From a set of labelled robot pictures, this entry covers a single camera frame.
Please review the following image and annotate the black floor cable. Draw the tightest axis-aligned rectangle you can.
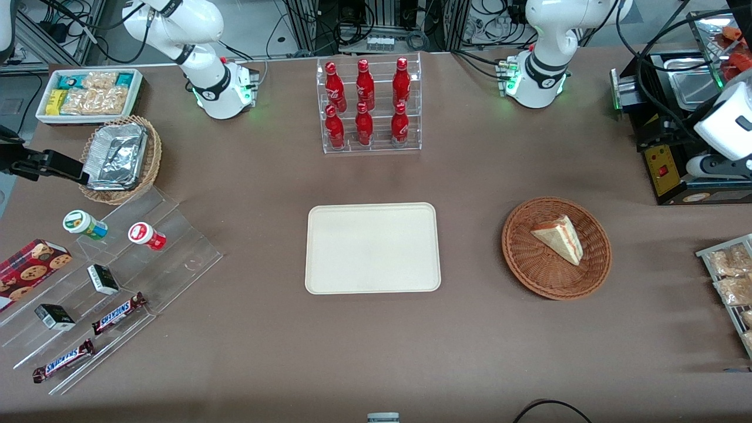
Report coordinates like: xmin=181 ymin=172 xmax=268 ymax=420
xmin=513 ymin=399 xmax=593 ymax=423

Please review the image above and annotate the black food warmer machine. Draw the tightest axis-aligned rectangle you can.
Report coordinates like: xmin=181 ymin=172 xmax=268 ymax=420
xmin=611 ymin=50 xmax=752 ymax=206

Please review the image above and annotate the clear acrylic bottle rack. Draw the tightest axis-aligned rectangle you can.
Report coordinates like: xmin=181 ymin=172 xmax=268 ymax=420
xmin=316 ymin=52 xmax=422 ymax=155

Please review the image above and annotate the silver foil tray stack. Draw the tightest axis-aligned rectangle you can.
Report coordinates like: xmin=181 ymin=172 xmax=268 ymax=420
xmin=82 ymin=122 xmax=149 ymax=192

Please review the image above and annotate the white rectangular snack bin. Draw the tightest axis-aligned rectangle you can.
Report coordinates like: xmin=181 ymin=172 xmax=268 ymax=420
xmin=35 ymin=68 xmax=145 ymax=126

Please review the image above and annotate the triangular sandwich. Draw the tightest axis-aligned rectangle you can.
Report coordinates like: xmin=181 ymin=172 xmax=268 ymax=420
xmin=530 ymin=214 xmax=584 ymax=266

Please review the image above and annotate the clear bag of nuts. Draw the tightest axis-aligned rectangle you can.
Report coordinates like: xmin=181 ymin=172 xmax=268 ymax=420
xmin=714 ymin=276 xmax=752 ymax=306
xmin=708 ymin=246 xmax=752 ymax=277

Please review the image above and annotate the clear acrylic stepped display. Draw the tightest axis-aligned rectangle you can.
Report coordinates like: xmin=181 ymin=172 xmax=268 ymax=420
xmin=0 ymin=185 xmax=224 ymax=395

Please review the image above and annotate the small dark carton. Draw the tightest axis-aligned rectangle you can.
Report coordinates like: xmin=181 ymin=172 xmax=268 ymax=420
xmin=34 ymin=304 xmax=76 ymax=331
xmin=87 ymin=264 xmax=120 ymax=296

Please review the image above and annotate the steel warmer pan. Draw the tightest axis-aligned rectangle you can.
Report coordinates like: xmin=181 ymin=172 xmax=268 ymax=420
xmin=669 ymin=69 xmax=724 ymax=112

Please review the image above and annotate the round brown wicker basket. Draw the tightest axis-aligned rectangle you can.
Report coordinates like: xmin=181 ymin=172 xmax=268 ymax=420
xmin=501 ymin=196 xmax=613 ymax=301

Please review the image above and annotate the red cola bottle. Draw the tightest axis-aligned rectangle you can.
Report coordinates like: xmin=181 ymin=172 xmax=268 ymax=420
xmin=392 ymin=57 xmax=412 ymax=109
xmin=355 ymin=102 xmax=374 ymax=146
xmin=325 ymin=62 xmax=347 ymax=112
xmin=391 ymin=102 xmax=410 ymax=147
xmin=355 ymin=59 xmax=375 ymax=110
xmin=325 ymin=105 xmax=346 ymax=149

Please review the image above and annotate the small clear snack bag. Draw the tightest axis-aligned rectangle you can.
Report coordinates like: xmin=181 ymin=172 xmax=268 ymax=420
xmin=82 ymin=71 xmax=119 ymax=90

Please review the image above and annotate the large clear snack bag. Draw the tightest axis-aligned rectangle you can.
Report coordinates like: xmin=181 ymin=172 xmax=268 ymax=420
xmin=61 ymin=87 xmax=128 ymax=116

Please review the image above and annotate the grey wire rack tray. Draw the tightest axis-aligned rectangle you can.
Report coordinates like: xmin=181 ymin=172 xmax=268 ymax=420
xmin=696 ymin=234 xmax=752 ymax=359

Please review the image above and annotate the glass display case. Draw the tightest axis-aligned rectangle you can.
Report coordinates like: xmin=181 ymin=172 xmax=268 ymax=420
xmin=686 ymin=9 xmax=752 ymax=90

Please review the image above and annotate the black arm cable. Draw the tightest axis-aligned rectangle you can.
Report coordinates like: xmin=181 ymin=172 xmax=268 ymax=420
xmin=614 ymin=0 xmax=752 ymax=145

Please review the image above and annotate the light wicker basket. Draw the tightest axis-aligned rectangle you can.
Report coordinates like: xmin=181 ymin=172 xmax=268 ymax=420
xmin=78 ymin=115 xmax=163 ymax=205

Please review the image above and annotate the green lidded cup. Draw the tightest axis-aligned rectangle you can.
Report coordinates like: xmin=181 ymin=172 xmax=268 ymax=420
xmin=63 ymin=210 xmax=109 ymax=240

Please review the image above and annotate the red lidded cup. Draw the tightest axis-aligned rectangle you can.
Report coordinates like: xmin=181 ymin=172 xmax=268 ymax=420
xmin=128 ymin=222 xmax=167 ymax=251

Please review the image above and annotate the red cookie box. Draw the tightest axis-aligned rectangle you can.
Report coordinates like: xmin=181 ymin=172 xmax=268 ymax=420
xmin=0 ymin=238 xmax=72 ymax=312

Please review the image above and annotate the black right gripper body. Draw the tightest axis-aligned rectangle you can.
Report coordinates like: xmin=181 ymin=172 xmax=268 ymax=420
xmin=0 ymin=144 xmax=45 ymax=180

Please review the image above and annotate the cream rectangular tray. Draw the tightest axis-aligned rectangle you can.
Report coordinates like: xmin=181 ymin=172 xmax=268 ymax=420
xmin=304 ymin=202 xmax=442 ymax=295

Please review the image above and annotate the snickers bar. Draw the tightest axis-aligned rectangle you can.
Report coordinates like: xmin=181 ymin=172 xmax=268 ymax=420
xmin=91 ymin=292 xmax=147 ymax=335
xmin=32 ymin=339 xmax=96 ymax=384

